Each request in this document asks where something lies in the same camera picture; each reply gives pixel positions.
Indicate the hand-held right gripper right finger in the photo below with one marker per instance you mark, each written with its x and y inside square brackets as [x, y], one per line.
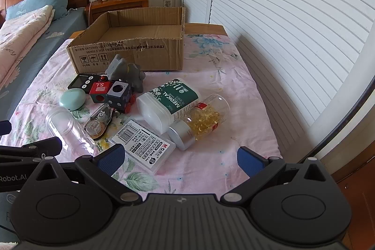
[249, 162]

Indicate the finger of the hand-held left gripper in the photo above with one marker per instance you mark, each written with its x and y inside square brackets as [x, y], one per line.
[3, 127]
[32, 149]

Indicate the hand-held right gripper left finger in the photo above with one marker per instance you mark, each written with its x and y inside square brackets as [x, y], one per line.
[110, 160]

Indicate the clear labelled plastic box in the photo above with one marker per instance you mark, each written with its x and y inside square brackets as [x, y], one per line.
[143, 147]

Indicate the clear plastic jar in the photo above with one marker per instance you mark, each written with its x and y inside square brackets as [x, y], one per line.
[67, 130]

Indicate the clear bottle of yellow capsules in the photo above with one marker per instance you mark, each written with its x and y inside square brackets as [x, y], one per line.
[202, 124]

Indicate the black toy train block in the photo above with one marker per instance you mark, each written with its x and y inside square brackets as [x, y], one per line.
[117, 97]

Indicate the mint green oval case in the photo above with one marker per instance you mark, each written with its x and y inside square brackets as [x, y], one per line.
[71, 99]

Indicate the white bottle with green label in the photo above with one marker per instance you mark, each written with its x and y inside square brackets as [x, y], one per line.
[167, 105]

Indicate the black device with buttons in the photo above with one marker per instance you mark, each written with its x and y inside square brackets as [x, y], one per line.
[79, 81]

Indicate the brown cardboard box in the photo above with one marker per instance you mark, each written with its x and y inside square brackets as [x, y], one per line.
[131, 53]

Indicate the clear correction tape dispenser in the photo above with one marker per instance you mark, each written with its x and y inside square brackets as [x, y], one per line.
[96, 127]

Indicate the pink floral sheet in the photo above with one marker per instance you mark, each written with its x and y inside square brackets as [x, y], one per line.
[234, 109]

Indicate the red toy train block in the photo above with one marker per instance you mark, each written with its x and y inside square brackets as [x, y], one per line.
[99, 88]

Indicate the grey elephant toy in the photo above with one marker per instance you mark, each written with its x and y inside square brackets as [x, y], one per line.
[129, 71]

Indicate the pink quilt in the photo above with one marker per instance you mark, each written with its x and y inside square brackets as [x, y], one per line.
[20, 36]

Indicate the wooden nightstand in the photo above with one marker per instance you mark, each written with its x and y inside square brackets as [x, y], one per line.
[123, 2]

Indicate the wall socket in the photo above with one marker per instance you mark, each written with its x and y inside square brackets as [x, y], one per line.
[167, 2]

